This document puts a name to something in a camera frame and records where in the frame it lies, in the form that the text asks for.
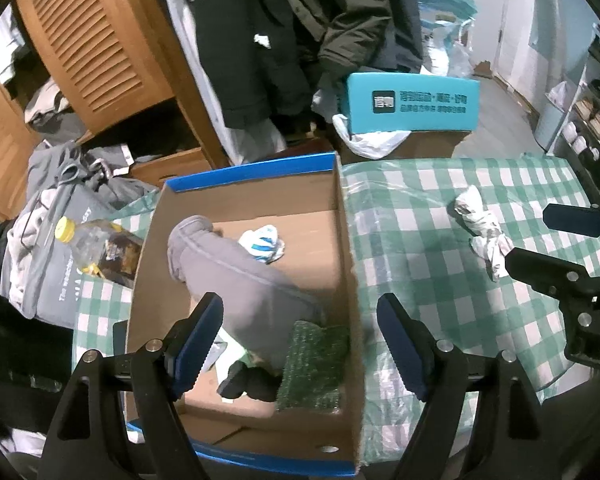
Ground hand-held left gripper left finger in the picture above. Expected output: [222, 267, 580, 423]
[40, 292, 226, 480]

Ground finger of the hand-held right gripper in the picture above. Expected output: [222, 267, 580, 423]
[542, 197, 600, 239]
[505, 247, 600, 333]

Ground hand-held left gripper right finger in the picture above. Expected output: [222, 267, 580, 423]
[376, 292, 563, 480]

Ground black sock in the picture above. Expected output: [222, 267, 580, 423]
[217, 360, 281, 403]

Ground grey sweatpants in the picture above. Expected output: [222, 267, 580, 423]
[167, 215, 326, 371]

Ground white cloth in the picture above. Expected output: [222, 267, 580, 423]
[447, 185, 515, 282]

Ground green bubble wrap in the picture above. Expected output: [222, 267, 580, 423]
[276, 321, 352, 413]

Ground white plastic bag blue print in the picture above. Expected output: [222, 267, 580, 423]
[237, 225, 286, 265]

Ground cardboard box with blue rim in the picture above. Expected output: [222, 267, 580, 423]
[125, 151, 366, 476]

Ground light blue trash bin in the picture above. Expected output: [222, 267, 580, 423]
[532, 80, 573, 153]

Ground green checkered tablecloth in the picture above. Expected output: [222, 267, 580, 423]
[72, 152, 600, 466]

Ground group of shoes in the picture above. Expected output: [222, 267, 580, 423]
[562, 35, 600, 186]

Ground plastic bottle with yellow cap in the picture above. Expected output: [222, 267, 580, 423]
[55, 217, 143, 288]

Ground brown cardboard box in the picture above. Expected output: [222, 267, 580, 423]
[340, 130, 473, 163]

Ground grey shoe rack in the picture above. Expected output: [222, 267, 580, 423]
[547, 22, 600, 196]

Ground dark cloth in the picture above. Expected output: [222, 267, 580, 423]
[0, 245, 76, 461]

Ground teal box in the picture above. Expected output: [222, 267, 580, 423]
[345, 72, 481, 136]

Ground white hanging shirt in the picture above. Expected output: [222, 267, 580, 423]
[157, 0, 288, 166]

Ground large blue white sack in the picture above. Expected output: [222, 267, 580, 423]
[412, 0, 481, 78]

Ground grey folded clothes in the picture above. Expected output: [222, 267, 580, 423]
[25, 82, 83, 133]

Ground dark hanging coat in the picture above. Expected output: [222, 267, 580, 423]
[185, 0, 423, 128]

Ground wooden wardrobe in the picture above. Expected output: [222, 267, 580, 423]
[0, 0, 226, 223]

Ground white hanging garment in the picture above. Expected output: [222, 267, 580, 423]
[0, 5, 28, 86]

